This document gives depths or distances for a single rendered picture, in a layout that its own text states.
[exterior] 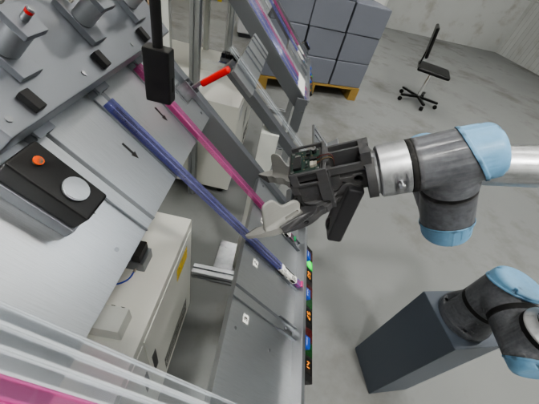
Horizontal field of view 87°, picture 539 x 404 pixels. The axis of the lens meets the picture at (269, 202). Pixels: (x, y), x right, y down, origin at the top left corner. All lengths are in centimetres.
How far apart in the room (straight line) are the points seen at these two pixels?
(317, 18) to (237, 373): 307
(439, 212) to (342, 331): 112
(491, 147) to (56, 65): 48
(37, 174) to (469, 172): 46
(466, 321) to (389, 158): 72
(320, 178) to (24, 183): 31
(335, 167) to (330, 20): 292
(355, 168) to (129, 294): 58
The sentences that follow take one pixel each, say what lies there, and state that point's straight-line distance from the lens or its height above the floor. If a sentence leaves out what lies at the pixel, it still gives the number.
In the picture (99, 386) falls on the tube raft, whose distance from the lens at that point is 34.
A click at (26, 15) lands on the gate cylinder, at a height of 120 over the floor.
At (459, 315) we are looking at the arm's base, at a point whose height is 60.
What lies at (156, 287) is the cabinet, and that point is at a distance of 76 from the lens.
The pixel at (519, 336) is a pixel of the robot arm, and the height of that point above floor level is 75.
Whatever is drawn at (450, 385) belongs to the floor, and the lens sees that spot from 173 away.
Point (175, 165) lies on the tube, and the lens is 47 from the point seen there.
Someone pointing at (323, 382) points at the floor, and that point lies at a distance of 142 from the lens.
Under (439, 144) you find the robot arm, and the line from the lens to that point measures 42.
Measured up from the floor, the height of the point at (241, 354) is 82.
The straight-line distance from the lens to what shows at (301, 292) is 66.
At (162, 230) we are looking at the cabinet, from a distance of 86.
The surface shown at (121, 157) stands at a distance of 43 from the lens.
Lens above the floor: 129
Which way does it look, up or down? 44 degrees down
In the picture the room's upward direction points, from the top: 16 degrees clockwise
